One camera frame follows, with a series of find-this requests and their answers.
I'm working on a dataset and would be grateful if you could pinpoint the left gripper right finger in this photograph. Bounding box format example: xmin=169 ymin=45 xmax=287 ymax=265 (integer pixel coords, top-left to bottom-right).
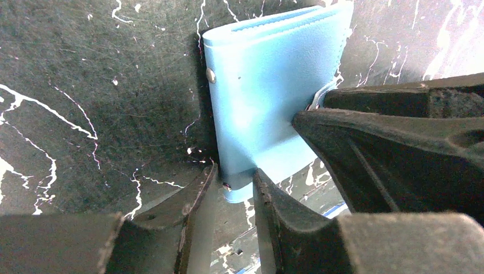
xmin=253 ymin=170 xmax=483 ymax=273

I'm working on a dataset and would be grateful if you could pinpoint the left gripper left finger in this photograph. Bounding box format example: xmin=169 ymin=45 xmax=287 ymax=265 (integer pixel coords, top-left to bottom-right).
xmin=1 ymin=164 xmax=219 ymax=273

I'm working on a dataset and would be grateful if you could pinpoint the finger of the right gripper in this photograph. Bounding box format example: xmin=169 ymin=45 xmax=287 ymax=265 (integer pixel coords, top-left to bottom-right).
xmin=323 ymin=73 xmax=483 ymax=118
xmin=292 ymin=108 xmax=483 ymax=223

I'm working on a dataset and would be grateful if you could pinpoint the blue card holder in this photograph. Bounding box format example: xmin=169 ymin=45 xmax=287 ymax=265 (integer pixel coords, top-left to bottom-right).
xmin=203 ymin=1 xmax=354 ymax=203

